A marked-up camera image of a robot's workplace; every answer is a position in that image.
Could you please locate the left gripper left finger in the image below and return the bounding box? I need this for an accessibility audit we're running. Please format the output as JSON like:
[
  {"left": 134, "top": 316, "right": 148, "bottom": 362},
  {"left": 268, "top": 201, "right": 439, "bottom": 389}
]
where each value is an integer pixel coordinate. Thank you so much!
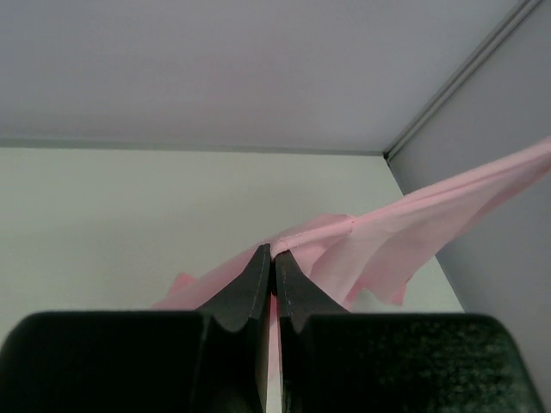
[{"left": 194, "top": 244, "right": 271, "bottom": 412}]

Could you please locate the pink t shirt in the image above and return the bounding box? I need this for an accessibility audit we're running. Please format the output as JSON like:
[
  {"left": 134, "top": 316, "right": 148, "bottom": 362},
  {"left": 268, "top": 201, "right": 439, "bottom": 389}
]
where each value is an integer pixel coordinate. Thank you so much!
[{"left": 150, "top": 136, "right": 551, "bottom": 379}]

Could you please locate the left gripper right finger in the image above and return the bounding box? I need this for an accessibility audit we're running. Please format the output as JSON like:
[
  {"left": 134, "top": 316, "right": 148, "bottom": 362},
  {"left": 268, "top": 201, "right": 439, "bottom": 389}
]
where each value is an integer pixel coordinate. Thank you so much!
[{"left": 275, "top": 251, "right": 356, "bottom": 412}]

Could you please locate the right aluminium frame post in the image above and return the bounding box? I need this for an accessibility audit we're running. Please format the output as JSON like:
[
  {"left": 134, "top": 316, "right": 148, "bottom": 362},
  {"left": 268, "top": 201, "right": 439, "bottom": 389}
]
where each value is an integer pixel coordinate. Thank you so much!
[{"left": 382, "top": 0, "right": 543, "bottom": 163}]

